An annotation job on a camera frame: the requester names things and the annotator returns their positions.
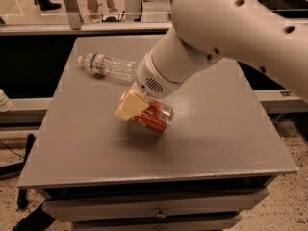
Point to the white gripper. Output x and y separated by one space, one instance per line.
150 78

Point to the red coke can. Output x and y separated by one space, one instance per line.
156 117

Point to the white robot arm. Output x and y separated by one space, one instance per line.
205 31

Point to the clear plastic water bottle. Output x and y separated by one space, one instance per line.
106 65

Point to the grey cabinet with drawers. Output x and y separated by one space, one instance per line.
193 163

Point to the metal drawer knob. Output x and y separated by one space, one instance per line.
160 215

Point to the white object at left edge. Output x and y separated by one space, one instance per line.
5 103

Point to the metal railing frame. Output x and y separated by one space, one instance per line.
96 20

